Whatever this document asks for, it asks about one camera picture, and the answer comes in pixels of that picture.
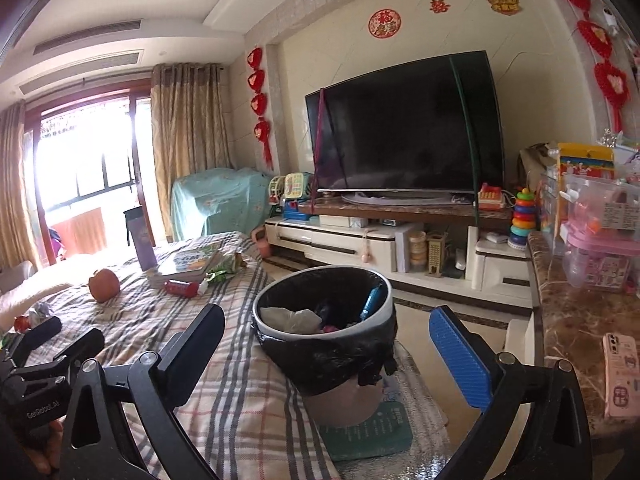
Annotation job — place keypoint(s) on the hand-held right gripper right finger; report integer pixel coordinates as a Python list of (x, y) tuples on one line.
[(457, 360)]

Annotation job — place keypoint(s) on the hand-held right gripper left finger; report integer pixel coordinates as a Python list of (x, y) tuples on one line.
[(200, 340)]

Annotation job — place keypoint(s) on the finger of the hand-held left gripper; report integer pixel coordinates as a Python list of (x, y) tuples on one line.
[(37, 335), (75, 350)]

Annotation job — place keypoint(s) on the white tissue wad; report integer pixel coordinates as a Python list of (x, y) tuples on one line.
[(290, 319)]

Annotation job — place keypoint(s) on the white bin with black bag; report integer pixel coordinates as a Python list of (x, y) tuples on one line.
[(330, 365)]

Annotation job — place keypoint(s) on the person's left hand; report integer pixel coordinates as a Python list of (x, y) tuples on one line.
[(50, 447)]

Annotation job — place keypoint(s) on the red drink can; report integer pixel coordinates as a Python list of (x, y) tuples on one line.
[(21, 324)]

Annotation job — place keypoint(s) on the red tube with white cap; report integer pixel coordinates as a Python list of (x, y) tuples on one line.
[(182, 288)]

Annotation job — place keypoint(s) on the green crumpled wrapper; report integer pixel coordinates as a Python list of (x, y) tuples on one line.
[(222, 272)]

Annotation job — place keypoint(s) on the orange round toy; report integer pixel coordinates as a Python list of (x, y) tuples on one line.
[(105, 285)]

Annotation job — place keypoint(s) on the silver foil mat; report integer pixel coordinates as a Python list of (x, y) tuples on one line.
[(420, 440)]

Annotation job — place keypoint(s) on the metal grater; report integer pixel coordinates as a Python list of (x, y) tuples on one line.
[(436, 255)]

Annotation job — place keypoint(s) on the pink kettlebell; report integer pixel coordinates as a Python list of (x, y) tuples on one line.
[(261, 245)]

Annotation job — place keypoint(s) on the teal floor mat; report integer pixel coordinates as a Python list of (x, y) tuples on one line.
[(370, 435)]

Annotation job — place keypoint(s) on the purple tall box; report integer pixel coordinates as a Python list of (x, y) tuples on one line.
[(141, 240)]

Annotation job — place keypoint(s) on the stacked wooden jars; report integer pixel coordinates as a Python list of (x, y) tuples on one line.
[(417, 250)]

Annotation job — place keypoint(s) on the pink hanging charm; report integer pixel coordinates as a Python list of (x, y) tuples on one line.
[(366, 255)]

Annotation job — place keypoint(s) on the beige curtain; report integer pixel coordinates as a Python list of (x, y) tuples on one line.
[(17, 185), (190, 150)]

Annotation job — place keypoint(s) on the rainbow stacking rings toy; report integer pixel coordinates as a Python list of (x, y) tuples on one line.
[(521, 222)]

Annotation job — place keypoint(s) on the white television cabinet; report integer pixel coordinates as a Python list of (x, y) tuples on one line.
[(340, 247)]

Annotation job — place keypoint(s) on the blue toy cash register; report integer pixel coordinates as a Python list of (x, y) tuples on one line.
[(298, 210)]

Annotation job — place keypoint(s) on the pink phone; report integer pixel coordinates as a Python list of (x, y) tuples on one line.
[(621, 375)]

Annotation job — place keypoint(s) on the red toy telephone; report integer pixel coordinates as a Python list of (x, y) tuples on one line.
[(491, 198)]

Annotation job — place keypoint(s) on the yellow basket toy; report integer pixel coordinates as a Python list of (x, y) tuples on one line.
[(277, 190)]

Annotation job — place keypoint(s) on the pink lidded plastic box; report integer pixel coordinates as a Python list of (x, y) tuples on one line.
[(600, 265)]

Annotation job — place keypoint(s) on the clear plastic storage box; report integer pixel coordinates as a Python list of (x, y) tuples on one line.
[(605, 205)]

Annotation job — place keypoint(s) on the yellow toy box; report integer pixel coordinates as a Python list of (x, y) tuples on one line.
[(585, 160)]

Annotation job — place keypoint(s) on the black television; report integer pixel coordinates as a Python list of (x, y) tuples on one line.
[(405, 125)]

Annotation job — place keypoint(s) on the red heart hanging decoration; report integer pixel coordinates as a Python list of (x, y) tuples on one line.
[(257, 102), (595, 40)]

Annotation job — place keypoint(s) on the ceiling air vent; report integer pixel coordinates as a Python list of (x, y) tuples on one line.
[(85, 57)]

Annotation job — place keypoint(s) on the red double character decal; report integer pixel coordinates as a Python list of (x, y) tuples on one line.
[(439, 6)]

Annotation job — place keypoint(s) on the balcony window frame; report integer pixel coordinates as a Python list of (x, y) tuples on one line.
[(132, 160)]

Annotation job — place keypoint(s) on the round red wall decal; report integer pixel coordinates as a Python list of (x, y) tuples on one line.
[(385, 22)]

